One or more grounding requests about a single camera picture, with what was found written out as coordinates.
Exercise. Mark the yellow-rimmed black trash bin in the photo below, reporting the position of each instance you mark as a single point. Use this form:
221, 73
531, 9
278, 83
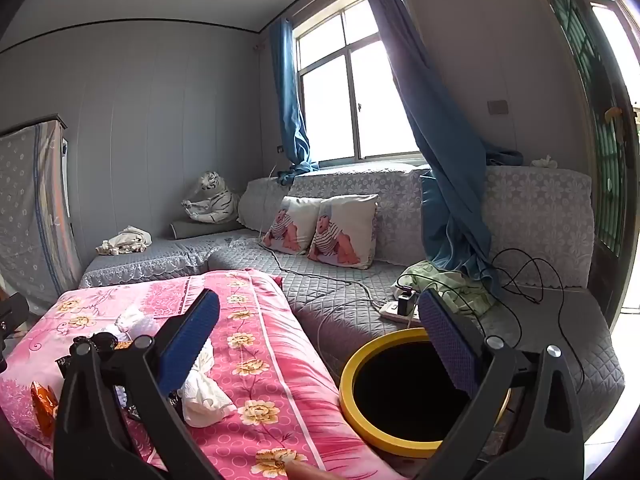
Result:
351, 395

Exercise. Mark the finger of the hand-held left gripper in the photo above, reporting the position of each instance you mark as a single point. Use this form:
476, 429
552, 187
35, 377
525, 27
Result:
12, 312

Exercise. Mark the grey flat pillow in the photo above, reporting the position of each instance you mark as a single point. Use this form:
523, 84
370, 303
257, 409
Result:
190, 230

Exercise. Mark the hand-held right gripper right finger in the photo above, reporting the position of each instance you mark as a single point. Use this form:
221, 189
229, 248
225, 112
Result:
450, 345

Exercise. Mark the long blue curtain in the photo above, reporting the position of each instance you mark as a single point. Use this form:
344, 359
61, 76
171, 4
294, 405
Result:
435, 135

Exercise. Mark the beige crumpled cloth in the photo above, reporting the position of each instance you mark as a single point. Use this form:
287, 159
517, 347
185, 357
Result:
127, 240

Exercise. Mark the short blue curtain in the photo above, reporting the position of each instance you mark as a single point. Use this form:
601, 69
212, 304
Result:
290, 100

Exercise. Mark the sliding glass window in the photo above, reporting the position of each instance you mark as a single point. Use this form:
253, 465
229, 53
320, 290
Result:
350, 85

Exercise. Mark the dark framed glass door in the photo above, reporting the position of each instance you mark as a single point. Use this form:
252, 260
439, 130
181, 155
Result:
605, 160

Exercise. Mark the striped patterned cover cloth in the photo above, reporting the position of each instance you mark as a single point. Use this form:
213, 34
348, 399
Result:
30, 210

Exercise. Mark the small white cloth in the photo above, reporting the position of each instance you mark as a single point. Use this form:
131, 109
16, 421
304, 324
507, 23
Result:
544, 162

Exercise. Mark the large white tissue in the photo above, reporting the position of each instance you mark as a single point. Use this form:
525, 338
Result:
205, 402

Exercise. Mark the white power strip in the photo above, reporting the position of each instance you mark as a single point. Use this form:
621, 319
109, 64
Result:
392, 312

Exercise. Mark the white tiger plush toy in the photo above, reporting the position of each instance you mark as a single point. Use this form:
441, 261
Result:
217, 200

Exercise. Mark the pink floral blanket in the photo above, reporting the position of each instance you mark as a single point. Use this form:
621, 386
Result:
280, 340

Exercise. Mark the baby print pillow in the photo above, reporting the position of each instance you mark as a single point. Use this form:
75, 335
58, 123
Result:
345, 232
290, 225

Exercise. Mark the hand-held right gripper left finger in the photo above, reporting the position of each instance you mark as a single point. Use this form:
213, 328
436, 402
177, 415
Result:
190, 340

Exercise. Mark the grey quilted sofa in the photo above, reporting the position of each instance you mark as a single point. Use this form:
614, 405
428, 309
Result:
340, 305

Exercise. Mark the black plastic wrapper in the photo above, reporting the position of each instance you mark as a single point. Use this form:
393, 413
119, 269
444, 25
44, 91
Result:
105, 342

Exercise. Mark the small crumpled white tissue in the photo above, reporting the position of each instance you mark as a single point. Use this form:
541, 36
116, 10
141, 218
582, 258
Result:
132, 317

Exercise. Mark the black charger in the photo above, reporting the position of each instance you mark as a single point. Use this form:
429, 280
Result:
407, 304

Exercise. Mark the light green cloth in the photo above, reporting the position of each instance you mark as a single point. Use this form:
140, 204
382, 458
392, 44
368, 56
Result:
465, 290

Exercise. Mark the grey wall switch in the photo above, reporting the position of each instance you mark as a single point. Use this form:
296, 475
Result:
498, 108

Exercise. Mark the orange snack wrapper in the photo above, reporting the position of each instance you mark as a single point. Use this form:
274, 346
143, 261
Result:
42, 402

